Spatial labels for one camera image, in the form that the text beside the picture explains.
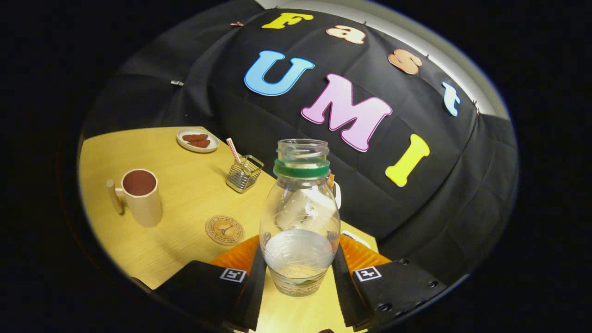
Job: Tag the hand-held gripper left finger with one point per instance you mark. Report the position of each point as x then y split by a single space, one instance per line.
203 291

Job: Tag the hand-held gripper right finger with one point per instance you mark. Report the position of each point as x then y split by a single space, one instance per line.
397 291

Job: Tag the round wooden coaster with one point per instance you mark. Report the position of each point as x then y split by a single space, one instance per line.
225 230

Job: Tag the beige cup with maroon inside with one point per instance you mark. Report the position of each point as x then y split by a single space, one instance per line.
145 206

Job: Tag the clear plastic juice bottle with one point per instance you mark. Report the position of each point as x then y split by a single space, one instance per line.
299 217

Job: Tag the white divided dish with beans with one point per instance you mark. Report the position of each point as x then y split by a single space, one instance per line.
358 239

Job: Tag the wooden table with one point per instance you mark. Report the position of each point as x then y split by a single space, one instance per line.
185 194

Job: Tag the black backdrop cloth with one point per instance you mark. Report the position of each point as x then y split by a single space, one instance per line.
439 194

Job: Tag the white toaster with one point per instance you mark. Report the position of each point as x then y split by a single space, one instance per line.
337 194

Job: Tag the toast slice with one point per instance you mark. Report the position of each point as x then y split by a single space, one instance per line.
330 180

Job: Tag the brown sausage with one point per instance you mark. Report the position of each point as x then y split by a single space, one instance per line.
194 137
200 144

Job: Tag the white round plate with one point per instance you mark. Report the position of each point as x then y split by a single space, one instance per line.
185 144

